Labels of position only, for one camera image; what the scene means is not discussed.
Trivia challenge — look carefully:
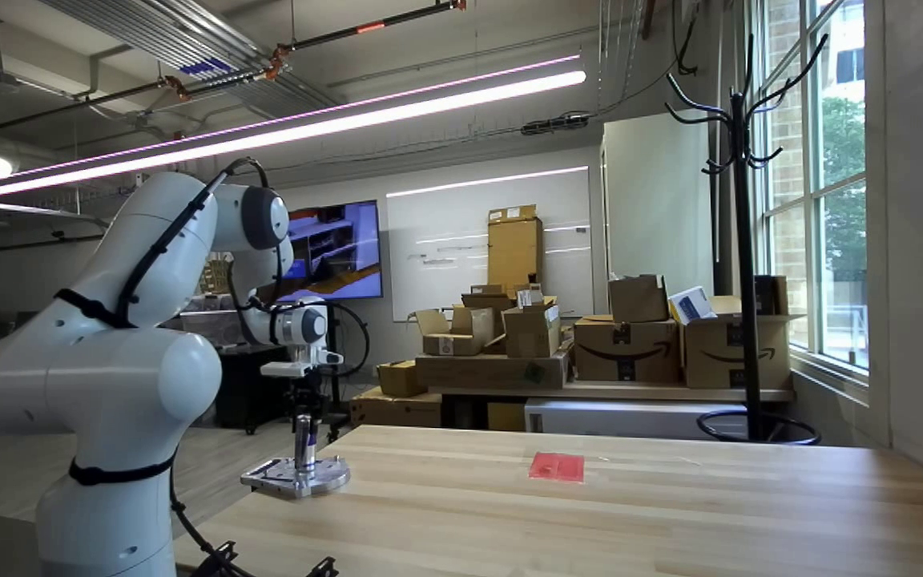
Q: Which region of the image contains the amazon cardboard box right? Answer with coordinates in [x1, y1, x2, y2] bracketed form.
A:
[679, 315, 790, 389]

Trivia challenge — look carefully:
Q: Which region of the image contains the long ceiling light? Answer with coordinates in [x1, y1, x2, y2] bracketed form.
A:
[0, 56, 588, 199]

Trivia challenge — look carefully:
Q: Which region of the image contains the large cardboard box on floor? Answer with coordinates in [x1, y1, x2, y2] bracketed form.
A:
[349, 385, 443, 426]

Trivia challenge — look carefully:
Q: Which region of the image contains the white whiteboard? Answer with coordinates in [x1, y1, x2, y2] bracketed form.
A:
[384, 165, 592, 320]

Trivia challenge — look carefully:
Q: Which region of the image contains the flat long cardboard box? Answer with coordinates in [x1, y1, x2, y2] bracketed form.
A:
[417, 355, 566, 389]

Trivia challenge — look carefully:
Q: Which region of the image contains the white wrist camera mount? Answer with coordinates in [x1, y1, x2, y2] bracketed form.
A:
[260, 352, 343, 380]

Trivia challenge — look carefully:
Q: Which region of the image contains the black coat rack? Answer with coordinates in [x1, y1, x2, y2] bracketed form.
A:
[663, 35, 826, 447]

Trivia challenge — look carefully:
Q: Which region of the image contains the small cardboard box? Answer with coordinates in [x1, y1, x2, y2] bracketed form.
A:
[375, 360, 426, 399]

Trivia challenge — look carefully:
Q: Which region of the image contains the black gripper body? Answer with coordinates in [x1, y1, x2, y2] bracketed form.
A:
[290, 376, 324, 416]

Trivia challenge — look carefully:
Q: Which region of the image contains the red paper label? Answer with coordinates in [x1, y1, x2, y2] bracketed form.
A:
[529, 454, 584, 483]

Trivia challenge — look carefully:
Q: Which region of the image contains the white storage cabinet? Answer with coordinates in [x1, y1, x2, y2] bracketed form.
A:
[601, 112, 712, 291]

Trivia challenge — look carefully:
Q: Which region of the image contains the wall-mounted tv screen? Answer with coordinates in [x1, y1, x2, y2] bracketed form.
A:
[282, 199, 384, 302]

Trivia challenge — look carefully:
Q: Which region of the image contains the amazon cardboard box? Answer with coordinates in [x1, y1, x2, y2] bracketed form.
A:
[573, 320, 679, 385]
[679, 315, 790, 389]

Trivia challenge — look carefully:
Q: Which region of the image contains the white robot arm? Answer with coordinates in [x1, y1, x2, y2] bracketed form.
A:
[0, 174, 290, 577]

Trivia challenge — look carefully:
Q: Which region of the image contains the silver metal mounting plate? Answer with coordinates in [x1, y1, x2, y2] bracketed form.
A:
[239, 455, 349, 499]

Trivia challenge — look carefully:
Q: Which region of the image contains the amazon cardboard box left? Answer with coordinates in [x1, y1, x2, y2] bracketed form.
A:
[573, 320, 679, 385]

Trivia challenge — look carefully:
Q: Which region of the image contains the tall upright cardboard box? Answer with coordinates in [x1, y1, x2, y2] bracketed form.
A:
[488, 205, 541, 294]

